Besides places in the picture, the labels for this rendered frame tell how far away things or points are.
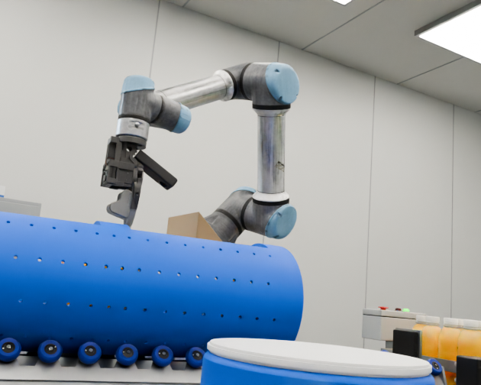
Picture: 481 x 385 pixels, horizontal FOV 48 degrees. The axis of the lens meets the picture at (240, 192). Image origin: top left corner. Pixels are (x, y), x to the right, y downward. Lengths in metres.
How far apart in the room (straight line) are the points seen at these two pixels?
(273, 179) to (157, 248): 0.59
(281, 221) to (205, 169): 2.74
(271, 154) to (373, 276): 3.75
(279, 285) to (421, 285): 4.54
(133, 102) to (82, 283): 0.44
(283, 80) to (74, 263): 0.81
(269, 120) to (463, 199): 4.85
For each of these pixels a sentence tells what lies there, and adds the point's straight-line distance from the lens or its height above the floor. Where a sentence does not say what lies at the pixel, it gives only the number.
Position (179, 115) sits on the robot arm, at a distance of 1.36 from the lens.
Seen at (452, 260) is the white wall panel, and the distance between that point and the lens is 6.09.
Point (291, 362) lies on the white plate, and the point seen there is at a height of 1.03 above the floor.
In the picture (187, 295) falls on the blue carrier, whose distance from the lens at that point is 1.15.
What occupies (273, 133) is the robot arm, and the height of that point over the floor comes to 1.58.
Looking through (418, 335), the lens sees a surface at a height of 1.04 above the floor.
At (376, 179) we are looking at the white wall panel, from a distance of 5.42.
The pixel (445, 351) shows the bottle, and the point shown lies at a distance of 1.68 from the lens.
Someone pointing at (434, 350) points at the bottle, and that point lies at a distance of 1.73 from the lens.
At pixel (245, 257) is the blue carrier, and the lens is 1.25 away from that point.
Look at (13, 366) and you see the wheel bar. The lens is 1.13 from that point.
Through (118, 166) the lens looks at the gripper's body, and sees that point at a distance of 1.24.
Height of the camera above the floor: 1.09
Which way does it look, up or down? 11 degrees up
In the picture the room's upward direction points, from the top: 5 degrees clockwise
